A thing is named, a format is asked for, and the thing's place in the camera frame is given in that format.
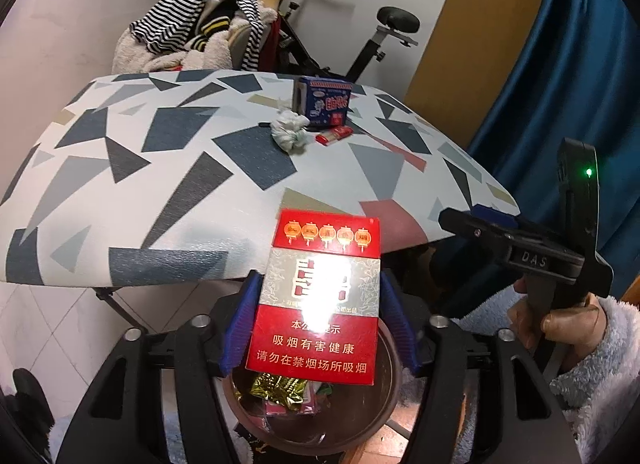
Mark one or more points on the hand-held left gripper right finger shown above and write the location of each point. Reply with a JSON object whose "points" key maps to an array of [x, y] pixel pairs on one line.
{"points": [[397, 324]]}

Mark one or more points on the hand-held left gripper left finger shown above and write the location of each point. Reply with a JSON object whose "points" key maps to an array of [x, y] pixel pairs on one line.
{"points": [[240, 324]]}

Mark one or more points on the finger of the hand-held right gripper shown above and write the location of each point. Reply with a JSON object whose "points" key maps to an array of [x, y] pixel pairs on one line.
{"points": [[495, 214], [475, 229]]}

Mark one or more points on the gold foil snack packet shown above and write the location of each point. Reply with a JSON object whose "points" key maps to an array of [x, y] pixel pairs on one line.
{"points": [[277, 389]]}

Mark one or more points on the red cigarette pack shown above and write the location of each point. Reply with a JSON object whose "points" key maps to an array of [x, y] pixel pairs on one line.
{"points": [[315, 294]]}

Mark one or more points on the round brown bin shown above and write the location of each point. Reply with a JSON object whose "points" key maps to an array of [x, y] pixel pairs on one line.
{"points": [[350, 419]]}

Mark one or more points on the person's right hand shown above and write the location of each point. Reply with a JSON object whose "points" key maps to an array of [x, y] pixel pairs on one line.
{"points": [[575, 319]]}

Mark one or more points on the blue curtain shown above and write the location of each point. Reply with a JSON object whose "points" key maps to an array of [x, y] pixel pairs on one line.
{"points": [[550, 68]]}

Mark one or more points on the geometric patterned folding table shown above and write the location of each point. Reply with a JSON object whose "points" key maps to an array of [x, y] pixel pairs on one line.
{"points": [[150, 194]]}

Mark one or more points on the small red packet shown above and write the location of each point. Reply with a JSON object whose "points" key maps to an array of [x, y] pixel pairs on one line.
{"points": [[334, 135]]}

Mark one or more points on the blue printed carton box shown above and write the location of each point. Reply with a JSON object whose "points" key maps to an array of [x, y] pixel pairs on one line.
{"points": [[327, 103]]}

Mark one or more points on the yellow wooden door panel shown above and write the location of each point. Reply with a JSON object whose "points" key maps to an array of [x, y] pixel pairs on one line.
{"points": [[475, 18]]}

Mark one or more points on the crumpled white tissue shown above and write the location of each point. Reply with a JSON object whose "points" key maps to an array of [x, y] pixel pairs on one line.
{"points": [[290, 131]]}

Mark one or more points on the black exercise bike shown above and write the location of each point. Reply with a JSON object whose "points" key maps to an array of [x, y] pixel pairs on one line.
{"points": [[397, 18]]}

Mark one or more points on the dark object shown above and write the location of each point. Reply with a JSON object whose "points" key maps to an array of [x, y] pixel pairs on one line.
{"points": [[30, 404]]}

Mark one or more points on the red garment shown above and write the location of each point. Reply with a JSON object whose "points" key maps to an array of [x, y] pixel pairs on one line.
{"points": [[270, 43]]}

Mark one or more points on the cream fluffy garment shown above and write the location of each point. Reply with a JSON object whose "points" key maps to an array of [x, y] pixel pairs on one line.
{"points": [[130, 53]]}

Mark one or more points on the dark garment with yellow stripes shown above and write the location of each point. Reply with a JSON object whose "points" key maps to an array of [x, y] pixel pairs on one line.
{"points": [[210, 18]]}

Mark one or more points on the black white striped shirt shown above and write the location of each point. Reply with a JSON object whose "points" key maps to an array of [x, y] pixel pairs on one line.
{"points": [[175, 13]]}

